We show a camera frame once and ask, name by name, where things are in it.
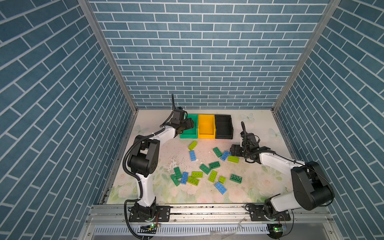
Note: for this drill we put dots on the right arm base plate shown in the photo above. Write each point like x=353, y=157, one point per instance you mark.
x=263, y=212

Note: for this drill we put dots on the black plastic bin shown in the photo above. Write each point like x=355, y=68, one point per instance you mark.
x=224, y=127

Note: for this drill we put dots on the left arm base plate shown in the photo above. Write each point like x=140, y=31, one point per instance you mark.
x=150, y=214

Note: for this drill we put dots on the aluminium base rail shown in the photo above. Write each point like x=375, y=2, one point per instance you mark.
x=236, y=222

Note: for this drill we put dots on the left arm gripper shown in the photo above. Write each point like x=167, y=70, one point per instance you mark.
x=189, y=123

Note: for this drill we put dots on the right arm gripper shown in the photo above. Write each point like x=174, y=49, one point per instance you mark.
x=234, y=150

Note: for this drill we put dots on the aluminium corner post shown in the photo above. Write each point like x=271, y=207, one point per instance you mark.
x=92, y=20
x=318, y=30

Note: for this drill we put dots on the yellow plastic bin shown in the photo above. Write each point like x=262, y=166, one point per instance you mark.
x=206, y=127

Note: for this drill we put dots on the aluminium corner post right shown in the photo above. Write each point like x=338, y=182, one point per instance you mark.
x=318, y=30

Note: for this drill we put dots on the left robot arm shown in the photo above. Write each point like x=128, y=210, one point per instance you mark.
x=141, y=159

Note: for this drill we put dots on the dark green lego brick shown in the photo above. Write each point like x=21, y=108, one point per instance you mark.
x=217, y=152
x=175, y=180
x=214, y=165
x=205, y=169
x=236, y=179
x=178, y=173

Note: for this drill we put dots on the small lime lego brick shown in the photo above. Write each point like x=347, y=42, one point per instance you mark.
x=222, y=179

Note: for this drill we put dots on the blue lego brick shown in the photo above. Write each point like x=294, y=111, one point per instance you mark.
x=184, y=178
x=220, y=187
x=192, y=155
x=225, y=155

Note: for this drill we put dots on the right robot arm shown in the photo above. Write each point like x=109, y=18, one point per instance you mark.
x=311, y=189

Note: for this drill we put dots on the green plastic bin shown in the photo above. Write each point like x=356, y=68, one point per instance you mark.
x=191, y=133

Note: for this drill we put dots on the aluminium corner post left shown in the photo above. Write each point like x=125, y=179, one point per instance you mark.
x=92, y=20

